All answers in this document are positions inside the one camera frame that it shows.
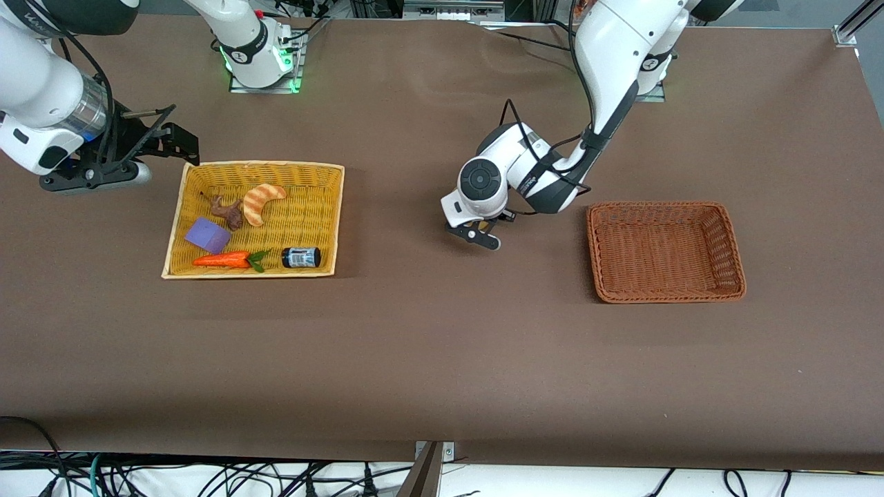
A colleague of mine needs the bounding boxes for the small bottle with blue label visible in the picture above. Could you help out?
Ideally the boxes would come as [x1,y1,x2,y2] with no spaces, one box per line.
[281,246,322,269]

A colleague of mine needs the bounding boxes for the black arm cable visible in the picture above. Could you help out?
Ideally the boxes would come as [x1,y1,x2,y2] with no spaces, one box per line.
[41,17,115,166]
[500,0,596,216]

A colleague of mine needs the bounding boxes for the grey background equipment box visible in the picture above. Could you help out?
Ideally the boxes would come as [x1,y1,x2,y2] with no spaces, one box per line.
[402,0,506,21]

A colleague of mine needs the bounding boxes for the brown woven basket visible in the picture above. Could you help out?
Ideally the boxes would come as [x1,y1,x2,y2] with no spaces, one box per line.
[586,201,747,304]

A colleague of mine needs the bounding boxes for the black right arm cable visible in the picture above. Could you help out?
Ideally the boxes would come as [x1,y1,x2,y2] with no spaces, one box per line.
[41,17,115,166]

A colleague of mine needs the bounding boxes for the black looped floor cable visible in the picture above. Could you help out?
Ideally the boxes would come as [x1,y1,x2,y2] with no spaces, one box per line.
[0,416,73,497]

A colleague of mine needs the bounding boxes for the toy croissant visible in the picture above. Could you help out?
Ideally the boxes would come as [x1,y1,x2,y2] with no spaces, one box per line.
[243,184,288,228]

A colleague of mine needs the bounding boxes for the orange toy carrot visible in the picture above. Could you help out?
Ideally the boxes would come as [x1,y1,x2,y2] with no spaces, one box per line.
[192,249,271,273]

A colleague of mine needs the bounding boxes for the small metal table bracket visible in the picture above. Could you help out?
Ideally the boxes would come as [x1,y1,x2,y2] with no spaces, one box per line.
[414,440,456,462]

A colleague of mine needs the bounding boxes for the green floor cable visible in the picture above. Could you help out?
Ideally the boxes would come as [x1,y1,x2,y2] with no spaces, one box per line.
[86,452,106,497]

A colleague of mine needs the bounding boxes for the black cables on table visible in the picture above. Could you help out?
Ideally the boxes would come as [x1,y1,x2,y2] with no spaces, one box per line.
[477,19,575,53]

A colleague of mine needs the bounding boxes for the yellow woven basket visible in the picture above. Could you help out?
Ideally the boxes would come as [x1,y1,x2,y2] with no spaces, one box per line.
[161,161,345,280]

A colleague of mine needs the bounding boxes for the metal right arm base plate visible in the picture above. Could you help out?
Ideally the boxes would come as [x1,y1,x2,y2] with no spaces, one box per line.
[228,31,305,95]

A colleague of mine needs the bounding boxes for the purple foam block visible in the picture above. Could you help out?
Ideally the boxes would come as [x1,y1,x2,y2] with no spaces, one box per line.
[184,217,232,255]

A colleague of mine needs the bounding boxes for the brown slanted post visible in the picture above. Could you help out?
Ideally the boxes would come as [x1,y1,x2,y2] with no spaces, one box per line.
[396,442,443,497]

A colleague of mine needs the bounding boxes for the aluminium profile corner piece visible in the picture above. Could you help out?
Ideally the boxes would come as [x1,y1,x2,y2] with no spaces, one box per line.
[832,0,884,48]

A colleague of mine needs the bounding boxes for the brown toy lion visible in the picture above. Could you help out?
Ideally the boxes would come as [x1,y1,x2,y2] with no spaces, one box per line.
[200,191,244,231]

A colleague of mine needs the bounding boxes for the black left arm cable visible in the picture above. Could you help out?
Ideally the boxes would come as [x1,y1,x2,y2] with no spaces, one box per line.
[500,0,596,216]

